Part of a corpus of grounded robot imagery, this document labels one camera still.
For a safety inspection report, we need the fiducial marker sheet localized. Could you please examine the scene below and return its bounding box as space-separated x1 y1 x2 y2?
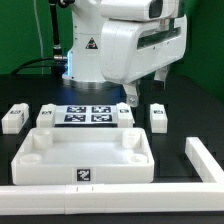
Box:
55 105 117 125

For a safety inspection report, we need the white L-shaped obstacle fence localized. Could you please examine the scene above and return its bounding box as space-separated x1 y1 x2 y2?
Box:
0 137 224 215

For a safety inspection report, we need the white desk top tray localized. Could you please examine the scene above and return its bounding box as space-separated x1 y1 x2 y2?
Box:
11 128 154 185

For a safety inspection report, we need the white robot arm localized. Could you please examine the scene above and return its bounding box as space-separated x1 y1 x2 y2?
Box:
62 0 187 107

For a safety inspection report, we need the white hanging cable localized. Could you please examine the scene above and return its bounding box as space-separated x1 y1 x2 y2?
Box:
33 0 45 75

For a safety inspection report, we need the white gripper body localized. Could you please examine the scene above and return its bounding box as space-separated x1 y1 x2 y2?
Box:
100 16 187 84

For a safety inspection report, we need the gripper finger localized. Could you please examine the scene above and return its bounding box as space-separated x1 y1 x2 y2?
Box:
123 82 139 107
153 66 169 90

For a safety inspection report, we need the black cable bundle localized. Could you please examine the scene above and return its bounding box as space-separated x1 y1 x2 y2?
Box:
9 0 69 76

